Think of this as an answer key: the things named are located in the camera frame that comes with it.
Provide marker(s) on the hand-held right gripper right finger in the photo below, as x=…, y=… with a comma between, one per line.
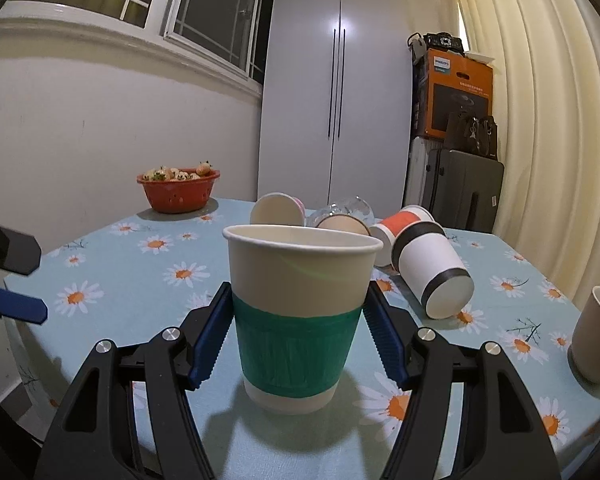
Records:
x=383, y=335

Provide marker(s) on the black handbag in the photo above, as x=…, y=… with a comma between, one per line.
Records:
x=472, y=132

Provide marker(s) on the black camera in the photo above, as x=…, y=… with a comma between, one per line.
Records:
x=442, y=41

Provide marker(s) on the black banded paper cup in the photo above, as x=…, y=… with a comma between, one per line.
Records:
x=432, y=270

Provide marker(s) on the orange cardboard box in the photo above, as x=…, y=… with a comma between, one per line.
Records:
x=455, y=95

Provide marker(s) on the white wardrobe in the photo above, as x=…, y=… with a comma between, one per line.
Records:
x=335, y=80

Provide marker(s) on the cream curtain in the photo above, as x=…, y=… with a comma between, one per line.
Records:
x=535, y=110

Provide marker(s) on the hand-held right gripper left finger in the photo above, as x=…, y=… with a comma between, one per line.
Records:
x=211, y=341

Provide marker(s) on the pink paper cup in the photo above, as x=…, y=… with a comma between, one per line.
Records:
x=278, y=209

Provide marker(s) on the orange banded paper cup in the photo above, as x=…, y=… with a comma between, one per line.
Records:
x=397, y=232

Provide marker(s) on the green banded paper cup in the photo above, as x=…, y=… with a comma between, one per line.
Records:
x=295, y=320

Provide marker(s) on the red colander bowl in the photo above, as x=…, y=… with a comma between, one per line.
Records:
x=179, y=192

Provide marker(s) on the brown paper cup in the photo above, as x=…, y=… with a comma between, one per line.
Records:
x=342, y=224

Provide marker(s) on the dark grey suitcase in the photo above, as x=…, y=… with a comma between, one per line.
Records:
x=462, y=195

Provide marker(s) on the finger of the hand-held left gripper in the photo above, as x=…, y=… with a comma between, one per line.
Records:
x=20, y=306
x=10, y=252

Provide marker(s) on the clear plastic cup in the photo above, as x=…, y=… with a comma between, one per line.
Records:
x=347, y=208

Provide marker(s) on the beige mug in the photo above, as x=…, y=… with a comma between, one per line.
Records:
x=596, y=335

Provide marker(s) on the window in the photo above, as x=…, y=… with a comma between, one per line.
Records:
x=145, y=5

